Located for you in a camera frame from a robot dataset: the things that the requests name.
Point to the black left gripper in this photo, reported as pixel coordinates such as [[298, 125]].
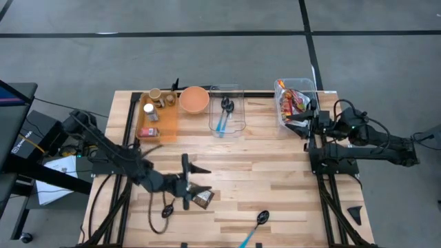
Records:
[[175, 182]]

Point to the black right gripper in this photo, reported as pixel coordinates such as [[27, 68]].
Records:
[[322, 120]]

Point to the silver seasoning wrapper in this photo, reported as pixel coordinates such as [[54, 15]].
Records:
[[204, 199]]

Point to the lime chili ramen packet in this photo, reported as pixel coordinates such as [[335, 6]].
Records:
[[293, 100]]

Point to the red yellow ramen packet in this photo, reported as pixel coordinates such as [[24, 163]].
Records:
[[281, 84]]

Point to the small red box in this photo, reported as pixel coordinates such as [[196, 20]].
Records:
[[149, 132]]

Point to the small brown spice jar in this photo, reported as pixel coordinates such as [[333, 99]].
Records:
[[170, 100]]

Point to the spice jar with white lid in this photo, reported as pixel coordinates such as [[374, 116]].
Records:
[[149, 109]]

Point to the spice jar with tan lid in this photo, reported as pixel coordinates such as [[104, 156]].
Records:
[[155, 93]]

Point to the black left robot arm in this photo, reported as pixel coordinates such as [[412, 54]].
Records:
[[110, 151]]

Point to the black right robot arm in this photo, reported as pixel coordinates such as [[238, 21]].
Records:
[[379, 144]]

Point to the large clear plastic bin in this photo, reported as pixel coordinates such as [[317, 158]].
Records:
[[299, 82]]

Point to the small clear plastic bin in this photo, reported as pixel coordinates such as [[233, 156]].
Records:
[[237, 113]]

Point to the orange plastic tray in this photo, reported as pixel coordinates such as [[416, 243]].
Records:
[[167, 120]]

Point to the orange bowl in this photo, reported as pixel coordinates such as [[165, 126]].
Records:
[[194, 100]]

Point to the white paper sheets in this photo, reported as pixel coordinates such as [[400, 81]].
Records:
[[55, 186]]

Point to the black computer case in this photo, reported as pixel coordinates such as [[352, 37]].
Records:
[[38, 131]]

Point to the black caster wheel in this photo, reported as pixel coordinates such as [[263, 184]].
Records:
[[26, 237]]

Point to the black computer monitor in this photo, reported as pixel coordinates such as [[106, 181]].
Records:
[[13, 120]]

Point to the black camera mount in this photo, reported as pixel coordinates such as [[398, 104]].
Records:
[[176, 85]]

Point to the black plastic wedge mount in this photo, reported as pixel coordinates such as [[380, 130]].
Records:
[[356, 215]]

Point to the black desk frame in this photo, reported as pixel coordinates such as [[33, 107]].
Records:
[[51, 175]]

